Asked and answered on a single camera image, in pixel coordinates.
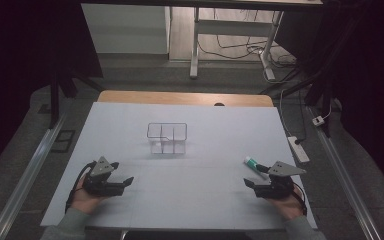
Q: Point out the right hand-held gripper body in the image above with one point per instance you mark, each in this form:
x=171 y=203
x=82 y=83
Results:
x=280 y=183

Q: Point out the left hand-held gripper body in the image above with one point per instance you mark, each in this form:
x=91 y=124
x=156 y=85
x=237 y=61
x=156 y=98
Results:
x=97 y=181

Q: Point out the white and green toothpaste tube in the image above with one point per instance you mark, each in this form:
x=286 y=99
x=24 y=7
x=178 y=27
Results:
x=254 y=164

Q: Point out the clear acrylic organizer box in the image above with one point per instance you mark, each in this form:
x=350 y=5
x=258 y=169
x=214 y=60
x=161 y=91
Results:
x=166 y=140

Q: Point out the person's left hand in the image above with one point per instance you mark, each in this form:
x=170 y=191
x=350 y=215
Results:
x=83 y=200

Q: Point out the person's right hand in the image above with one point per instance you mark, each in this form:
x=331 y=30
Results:
x=288 y=206

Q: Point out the white power strip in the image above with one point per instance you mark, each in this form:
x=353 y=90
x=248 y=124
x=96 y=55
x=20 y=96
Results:
x=298 y=149

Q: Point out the dark floor plate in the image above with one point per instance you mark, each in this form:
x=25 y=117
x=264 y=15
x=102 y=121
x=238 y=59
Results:
x=63 y=140

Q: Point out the white table sheet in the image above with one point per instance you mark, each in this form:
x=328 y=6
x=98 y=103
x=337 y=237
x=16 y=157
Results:
x=186 y=193

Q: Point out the small white adapter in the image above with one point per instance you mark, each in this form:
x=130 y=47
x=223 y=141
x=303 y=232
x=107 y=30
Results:
x=318 y=120

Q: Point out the black tripod stand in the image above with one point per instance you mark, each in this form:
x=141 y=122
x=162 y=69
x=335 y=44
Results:
x=55 y=100
x=320 y=86

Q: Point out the wooden table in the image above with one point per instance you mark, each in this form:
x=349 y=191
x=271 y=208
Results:
x=180 y=98

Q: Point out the white cabinet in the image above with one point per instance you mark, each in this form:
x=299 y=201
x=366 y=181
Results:
x=126 y=28

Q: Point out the aluminium rail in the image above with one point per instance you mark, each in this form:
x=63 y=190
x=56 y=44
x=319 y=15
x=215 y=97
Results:
x=23 y=180
x=343 y=180

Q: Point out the white desk frame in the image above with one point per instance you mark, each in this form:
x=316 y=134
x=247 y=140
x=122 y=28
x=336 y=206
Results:
x=233 y=27

